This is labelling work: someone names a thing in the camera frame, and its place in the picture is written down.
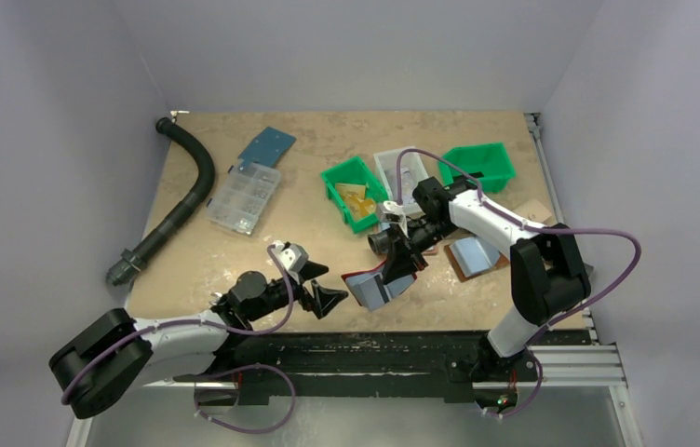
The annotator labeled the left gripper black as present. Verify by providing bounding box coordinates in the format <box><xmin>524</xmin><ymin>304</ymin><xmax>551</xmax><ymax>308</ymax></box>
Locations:
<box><xmin>247</xmin><ymin>260</ymin><xmax>346</xmax><ymax>321</ymax></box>

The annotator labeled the red leather card holder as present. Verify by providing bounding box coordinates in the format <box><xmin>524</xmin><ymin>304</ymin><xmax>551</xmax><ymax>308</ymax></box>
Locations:
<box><xmin>341</xmin><ymin>262</ymin><xmax>417</xmax><ymax>311</ymax></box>

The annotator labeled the green bin with yellow items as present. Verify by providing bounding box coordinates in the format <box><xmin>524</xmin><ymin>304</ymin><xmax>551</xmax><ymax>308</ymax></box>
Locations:
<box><xmin>320</xmin><ymin>156</ymin><xmax>389</xmax><ymax>234</ymax></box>

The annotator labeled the white plastic bin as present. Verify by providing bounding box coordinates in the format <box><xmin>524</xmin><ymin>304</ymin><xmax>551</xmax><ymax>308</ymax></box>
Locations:
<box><xmin>373</xmin><ymin>149</ymin><xmax>429</xmax><ymax>216</ymax></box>

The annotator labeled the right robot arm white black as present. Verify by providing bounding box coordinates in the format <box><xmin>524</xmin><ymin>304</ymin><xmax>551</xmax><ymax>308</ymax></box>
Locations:
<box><xmin>368</xmin><ymin>178</ymin><xmax>591</xmax><ymax>379</ymax></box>

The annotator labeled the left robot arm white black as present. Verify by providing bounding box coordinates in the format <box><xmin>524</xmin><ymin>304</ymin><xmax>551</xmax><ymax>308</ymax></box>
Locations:
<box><xmin>48</xmin><ymin>262</ymin><xmax>349</xmax><ymax>419</ymax></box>

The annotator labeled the brown open card holder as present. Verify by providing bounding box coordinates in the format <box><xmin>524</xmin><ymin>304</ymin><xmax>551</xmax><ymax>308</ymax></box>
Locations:
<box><xmin>444</xmin><ymin>237</ymin><xmax>509</xmax><ymax>282</ymax></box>

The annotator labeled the clear compartment screw box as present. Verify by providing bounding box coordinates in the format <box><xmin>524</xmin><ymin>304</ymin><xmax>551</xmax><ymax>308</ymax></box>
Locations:
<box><xmin>207</xmin><ymin>163</ymin><xmax>281</xmax><ymax>236</ymax></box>

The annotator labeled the black corrugated hose right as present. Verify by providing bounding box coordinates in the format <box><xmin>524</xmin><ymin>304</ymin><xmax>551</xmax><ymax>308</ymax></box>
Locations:
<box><xmin>367</xmin><ymin>229</ymin><xmax>396</xmax><ymax>257</ymax></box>

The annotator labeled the black corrugated hose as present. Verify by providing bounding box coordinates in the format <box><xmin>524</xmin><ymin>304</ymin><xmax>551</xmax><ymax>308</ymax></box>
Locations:
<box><xmin>367</xmin><ymin>229</ymin><xmax>396</xmax><ymax>257</ymax></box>
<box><xmin>106</xmin><ymin>116</ymin><xmax>218</xmax><ymax>288</ymax></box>

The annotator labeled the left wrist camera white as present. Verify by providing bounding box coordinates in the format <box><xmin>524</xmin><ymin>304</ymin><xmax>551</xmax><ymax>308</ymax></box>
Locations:
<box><xmin>273</xmin><ymin>240</ymin><xmax>309</xmax><ymax>275</ymax></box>

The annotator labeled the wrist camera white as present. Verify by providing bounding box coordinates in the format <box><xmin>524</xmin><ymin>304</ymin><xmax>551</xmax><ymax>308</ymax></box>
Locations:
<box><xmin>376</xmin><ymin>200</ymin><xmax>408</xmax><ymax>232</ymax></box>
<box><xmin>273</xmin><ymin>240</ymin><xmax>309</xmax><ymax>275</ymax></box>

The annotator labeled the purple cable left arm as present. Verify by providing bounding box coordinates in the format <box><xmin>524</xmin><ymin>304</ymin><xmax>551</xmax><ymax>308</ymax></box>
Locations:
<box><xmin>61</xmin><ymin>244</ymin><xmax>297</xmax><ymax>435</ymax></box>

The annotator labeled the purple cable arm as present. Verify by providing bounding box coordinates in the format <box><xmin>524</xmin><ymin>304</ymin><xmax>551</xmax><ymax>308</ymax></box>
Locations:
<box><xmin>61</xmin><ymin>244</ymin><xmax>297</xmax><ymax>435</ymax></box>
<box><xmin>394</xmin><ymin>147</ymin><xmax>642</xmax><ymax>421</ymax></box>

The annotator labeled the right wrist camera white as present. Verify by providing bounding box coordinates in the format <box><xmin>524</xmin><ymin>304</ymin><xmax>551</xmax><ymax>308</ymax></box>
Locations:
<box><xmin>376</xmin><ymin>200</ymin><xmax>408</xmax><ymax>232</ymax></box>

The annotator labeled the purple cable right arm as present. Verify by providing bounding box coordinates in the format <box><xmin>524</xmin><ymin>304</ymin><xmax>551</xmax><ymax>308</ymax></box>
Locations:
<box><xmin>394</xmin><ymin>147</ymin><xmax>642</xmax><ymax>421</ymax></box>

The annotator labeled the black corrugated hose left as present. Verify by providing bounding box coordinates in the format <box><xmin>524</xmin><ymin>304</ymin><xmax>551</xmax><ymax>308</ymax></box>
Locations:
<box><xmin>106</xmin><ymin>116</ymin><xmax>218</xmax><ymax>288</ymax></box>

